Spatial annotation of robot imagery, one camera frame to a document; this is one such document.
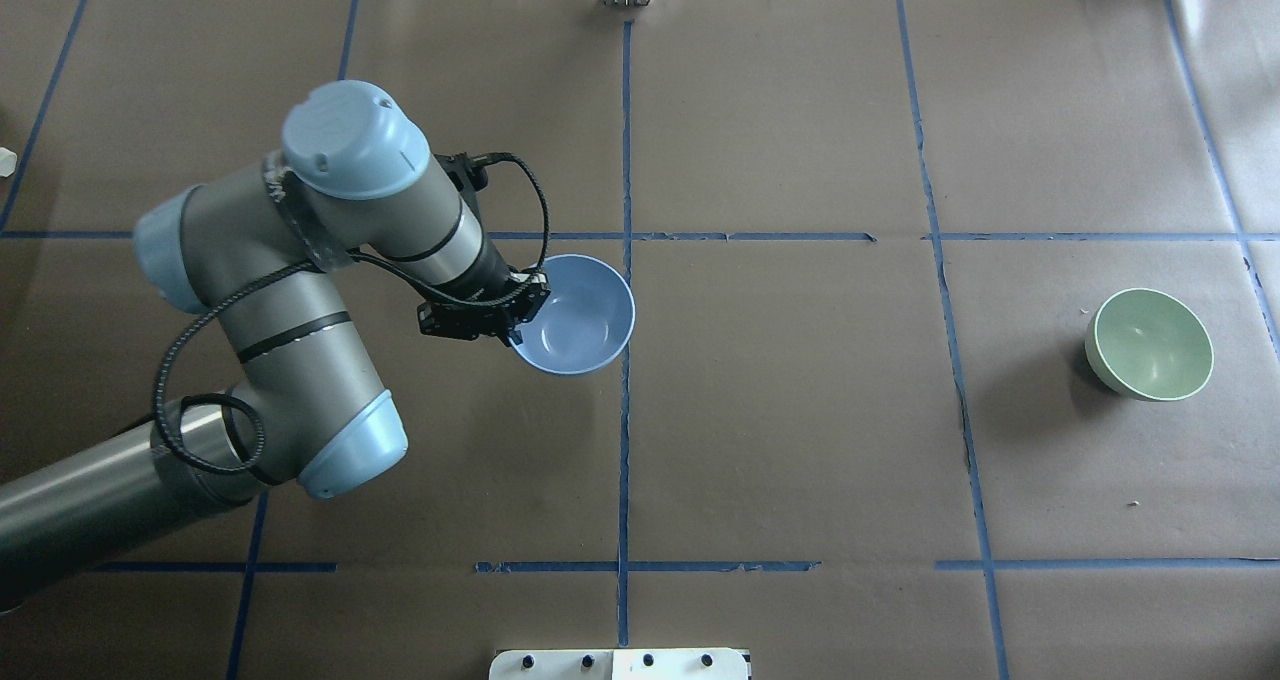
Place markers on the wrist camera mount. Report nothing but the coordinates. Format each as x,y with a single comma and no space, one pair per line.
468,173

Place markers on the green bowl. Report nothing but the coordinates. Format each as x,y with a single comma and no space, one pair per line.
1147,345

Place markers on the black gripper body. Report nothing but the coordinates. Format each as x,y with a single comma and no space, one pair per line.
492,271

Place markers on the blue bowl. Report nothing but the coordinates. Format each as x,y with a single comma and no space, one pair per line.
586,321

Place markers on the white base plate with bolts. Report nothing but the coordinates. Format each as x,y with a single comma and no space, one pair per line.
622,663

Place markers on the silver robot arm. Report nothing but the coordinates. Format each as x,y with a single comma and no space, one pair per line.
271,382

